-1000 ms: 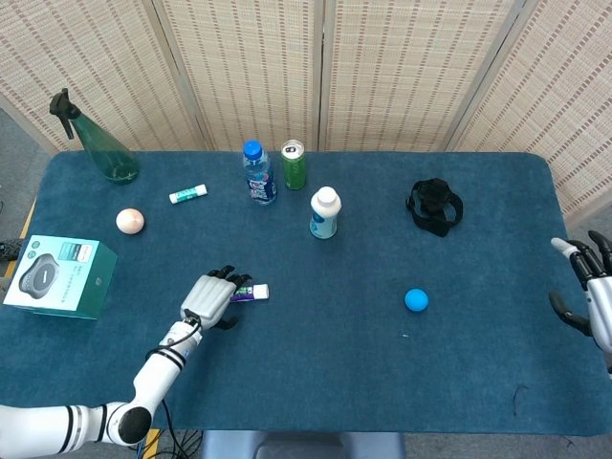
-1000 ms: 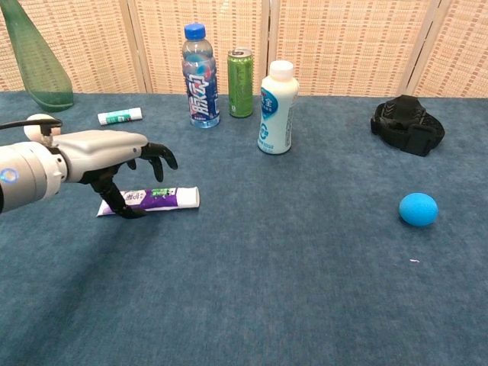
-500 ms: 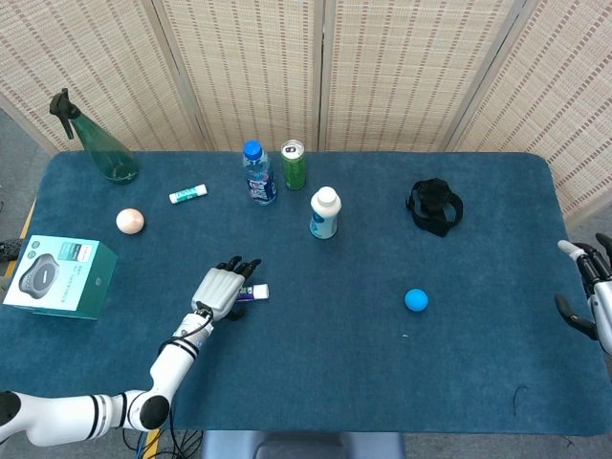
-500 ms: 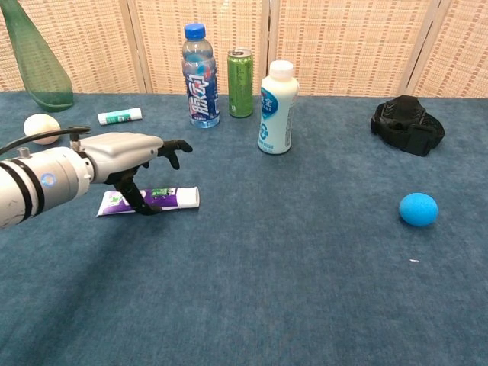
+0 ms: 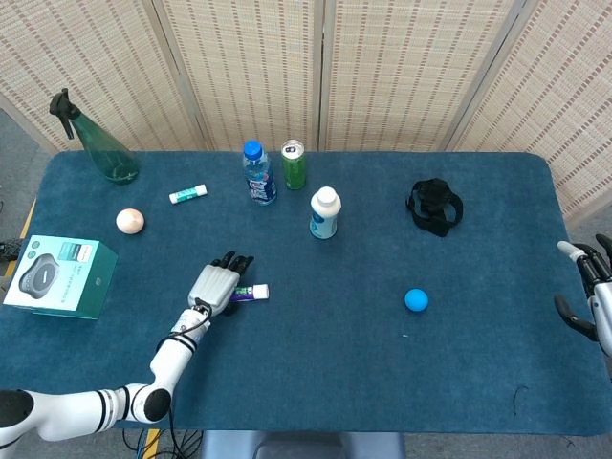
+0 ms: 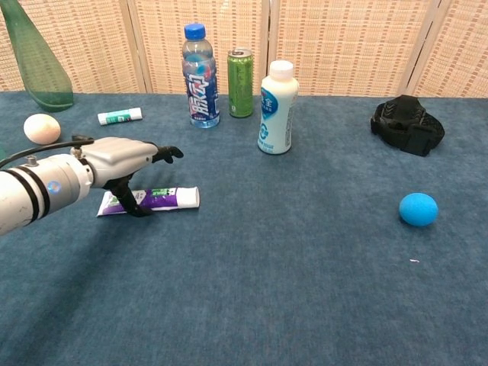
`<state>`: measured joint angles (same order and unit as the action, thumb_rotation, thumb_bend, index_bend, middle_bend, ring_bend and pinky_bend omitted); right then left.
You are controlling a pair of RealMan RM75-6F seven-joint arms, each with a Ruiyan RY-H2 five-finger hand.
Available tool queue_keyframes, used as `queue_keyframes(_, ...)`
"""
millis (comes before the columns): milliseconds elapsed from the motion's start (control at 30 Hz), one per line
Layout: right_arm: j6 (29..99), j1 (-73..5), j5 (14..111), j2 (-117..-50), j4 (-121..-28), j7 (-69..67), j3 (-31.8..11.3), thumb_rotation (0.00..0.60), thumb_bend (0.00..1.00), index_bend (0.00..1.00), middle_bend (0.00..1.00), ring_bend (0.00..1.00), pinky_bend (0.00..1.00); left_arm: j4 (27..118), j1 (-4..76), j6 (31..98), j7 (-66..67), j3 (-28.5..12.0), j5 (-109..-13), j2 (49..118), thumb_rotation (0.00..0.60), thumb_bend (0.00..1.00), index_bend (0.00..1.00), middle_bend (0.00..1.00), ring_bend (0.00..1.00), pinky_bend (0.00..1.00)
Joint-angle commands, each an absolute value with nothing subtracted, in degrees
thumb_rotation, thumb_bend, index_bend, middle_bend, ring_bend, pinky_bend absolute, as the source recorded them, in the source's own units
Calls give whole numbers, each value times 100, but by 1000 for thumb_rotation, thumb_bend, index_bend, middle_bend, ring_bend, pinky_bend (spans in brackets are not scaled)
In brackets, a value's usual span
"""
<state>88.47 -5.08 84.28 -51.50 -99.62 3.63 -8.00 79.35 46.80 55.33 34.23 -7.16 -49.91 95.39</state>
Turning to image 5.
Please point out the blue ball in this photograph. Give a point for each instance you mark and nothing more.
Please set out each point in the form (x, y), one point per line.
(416, 300)

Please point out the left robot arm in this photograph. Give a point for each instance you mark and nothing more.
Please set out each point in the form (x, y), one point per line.
(172, 354)

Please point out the teal product box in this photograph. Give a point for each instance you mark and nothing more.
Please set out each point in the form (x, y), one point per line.
(62, 272)

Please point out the green white glue stick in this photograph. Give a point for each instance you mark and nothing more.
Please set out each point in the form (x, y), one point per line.
(187, 193)

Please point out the green spray bottle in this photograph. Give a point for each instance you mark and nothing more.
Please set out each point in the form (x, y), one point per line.
(107, 158)

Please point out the green drink can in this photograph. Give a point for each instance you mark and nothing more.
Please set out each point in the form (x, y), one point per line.
(294, 169)

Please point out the pale pink egg ball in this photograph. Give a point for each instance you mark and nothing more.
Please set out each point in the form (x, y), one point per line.
(130, 222)

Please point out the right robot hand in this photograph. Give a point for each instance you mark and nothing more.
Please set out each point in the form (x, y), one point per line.
(602, 296)

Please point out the white yogurt drink bottle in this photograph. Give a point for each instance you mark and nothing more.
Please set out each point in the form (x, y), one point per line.
(325, 215)

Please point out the bamboo folding screen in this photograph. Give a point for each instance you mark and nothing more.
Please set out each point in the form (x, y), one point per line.
(248, 72)

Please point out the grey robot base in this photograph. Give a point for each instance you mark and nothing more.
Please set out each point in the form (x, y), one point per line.
(296, 447)

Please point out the small black item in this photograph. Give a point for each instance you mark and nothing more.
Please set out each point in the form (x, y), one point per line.
(7, 249)

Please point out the purple toothpaste tube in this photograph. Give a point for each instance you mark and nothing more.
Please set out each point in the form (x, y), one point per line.
(255, 291)

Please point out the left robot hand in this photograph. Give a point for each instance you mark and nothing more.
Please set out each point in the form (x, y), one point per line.
(215, 287)

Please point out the clear water bottle blue cap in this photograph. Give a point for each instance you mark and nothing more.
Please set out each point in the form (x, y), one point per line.
(260, 184)

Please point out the blue table mat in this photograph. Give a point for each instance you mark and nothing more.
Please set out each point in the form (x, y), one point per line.
(334, 363)

